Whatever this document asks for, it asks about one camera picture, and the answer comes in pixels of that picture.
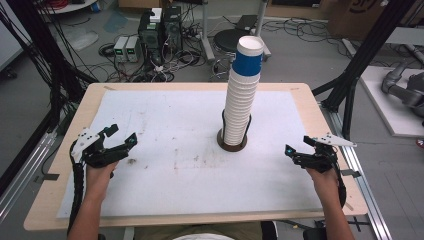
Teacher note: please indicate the brown cardboard box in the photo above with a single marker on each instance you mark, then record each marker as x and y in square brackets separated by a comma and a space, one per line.
[360, 16]

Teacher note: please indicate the black computer tower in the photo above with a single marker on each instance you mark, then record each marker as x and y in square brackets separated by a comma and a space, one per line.
[172, 30]
[150, 36]

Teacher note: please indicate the black metal frame post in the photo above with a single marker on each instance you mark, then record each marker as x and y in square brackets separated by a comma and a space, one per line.
[43, 50]
[366, 50]

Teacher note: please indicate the wooden table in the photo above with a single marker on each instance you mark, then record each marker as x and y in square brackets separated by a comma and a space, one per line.
[310, 100]

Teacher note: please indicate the white table mat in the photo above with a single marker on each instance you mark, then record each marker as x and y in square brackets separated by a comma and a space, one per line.
[166, 183]

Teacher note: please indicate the white desk leg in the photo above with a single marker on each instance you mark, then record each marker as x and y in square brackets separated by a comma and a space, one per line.
[261, 13]
[207, 33]

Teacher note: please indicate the black round stool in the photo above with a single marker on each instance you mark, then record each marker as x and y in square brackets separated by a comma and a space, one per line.
[225, 41]

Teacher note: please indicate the person's right hand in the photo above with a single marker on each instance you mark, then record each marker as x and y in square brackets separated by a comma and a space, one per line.
[325, 183]

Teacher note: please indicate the person's left hand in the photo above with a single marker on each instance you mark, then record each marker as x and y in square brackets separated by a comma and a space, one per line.
[98, 180]

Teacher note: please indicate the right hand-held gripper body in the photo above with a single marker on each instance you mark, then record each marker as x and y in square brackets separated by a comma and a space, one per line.
[320, 160]

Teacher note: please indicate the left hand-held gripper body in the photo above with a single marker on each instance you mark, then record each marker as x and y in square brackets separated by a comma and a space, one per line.
[96, 153]

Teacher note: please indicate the aluminium rail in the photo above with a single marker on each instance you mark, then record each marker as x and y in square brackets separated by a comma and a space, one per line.
[23, 180]
[363, 186]

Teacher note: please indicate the white floor platform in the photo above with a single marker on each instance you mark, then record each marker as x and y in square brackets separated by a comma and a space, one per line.
[383, 110]

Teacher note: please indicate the stack of white paper cups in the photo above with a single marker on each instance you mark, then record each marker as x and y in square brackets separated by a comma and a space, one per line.
[238, 113]

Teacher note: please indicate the grey power supply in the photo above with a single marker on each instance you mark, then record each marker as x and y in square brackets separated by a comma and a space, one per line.
[132, 48]
[120, 48]

